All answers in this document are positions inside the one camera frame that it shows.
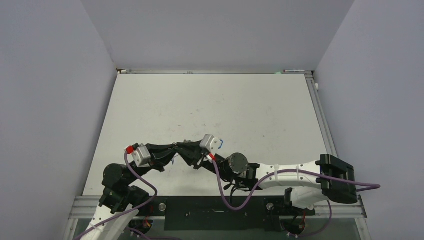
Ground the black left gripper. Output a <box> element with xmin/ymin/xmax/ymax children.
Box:
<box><xmin>124</xmin><ymin>143</ymin><xmax>177</xmax><ymax>185</ymax></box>

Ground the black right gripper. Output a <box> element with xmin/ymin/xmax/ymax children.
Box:
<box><xmin>174</xmin><ymin>140</ymin><xmax>235</xmax><ymax>182</ymax></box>

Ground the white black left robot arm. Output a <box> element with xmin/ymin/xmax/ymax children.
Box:
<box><xmin>75</xmin><ymin>143</ymin><xmax>177</xmax><ymax>240</ymax></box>

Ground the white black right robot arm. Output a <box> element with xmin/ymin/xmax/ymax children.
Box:
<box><xmin>172</xmin><ymin>136</ymin><xmax>358</xmax><ymax>214</ymax></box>

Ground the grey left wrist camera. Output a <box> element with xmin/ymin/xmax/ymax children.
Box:
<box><xmin>125</xmin><ymin>143</ymin><xmax>152</xmax><ymax>168</ymax></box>

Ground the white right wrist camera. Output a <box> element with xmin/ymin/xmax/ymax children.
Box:
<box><xmin>199</xmin><ymin>134</ymin><xmax>221</xmax><ymax>155</ymax></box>

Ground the black loop cable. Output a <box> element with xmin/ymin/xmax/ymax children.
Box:
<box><xmin>223</xmin><ymin>183</ymin><xmax>253</xmax><ymax>205</ymax></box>

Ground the aluminium right table rail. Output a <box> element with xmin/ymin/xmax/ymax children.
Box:
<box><xmin>304</xmin><ymin>73</ymin><xmax>349</xmax><ymax>196</ymax></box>

